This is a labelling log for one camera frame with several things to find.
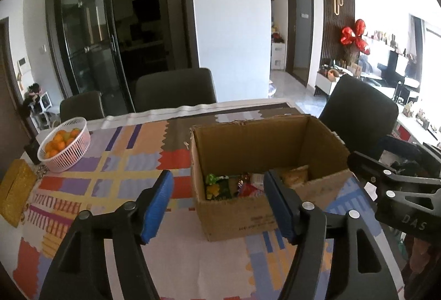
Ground green snack packet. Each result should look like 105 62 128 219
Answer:
205 173 239 201

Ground white storage shelf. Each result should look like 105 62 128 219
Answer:
22 83 60 130

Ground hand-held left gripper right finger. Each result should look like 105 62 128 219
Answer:
263 168 402 300

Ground grey interior door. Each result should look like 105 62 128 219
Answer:
286 0 314 88

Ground gold tissue box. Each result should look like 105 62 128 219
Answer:
0 160 38 228

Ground stuffed toys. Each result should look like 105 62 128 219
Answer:
271 23 285 44

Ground black glass sliding door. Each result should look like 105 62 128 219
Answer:
46 0 201 115

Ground small white cabinet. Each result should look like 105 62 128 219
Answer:
271 42 286 71

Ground pile of oranges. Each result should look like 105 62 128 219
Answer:
45 128 82 159

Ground wide grey dining chair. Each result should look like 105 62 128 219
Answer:
134 67 217 113

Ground red foil balloon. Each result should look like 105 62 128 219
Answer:
341 19 373 55

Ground white low cabinet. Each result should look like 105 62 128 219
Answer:
314 71 348 98

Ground narrow grey dining chair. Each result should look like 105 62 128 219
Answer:
60 91 106 122

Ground brown cardboard box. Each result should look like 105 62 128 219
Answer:
189 114 354 242

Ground yellow snack packet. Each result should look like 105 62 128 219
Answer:
281 165 310 188

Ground small black box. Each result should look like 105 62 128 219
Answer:
23 142 42 165

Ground white plastic basket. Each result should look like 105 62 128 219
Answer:
37 117 92 173

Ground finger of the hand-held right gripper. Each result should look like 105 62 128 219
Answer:
377 184 441 215
347 150 441 189

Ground television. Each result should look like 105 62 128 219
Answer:
409 14 428 79

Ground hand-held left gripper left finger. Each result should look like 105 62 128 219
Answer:
39 169 174 300

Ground dark round-backed dining chair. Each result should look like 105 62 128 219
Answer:
319 74 399 161

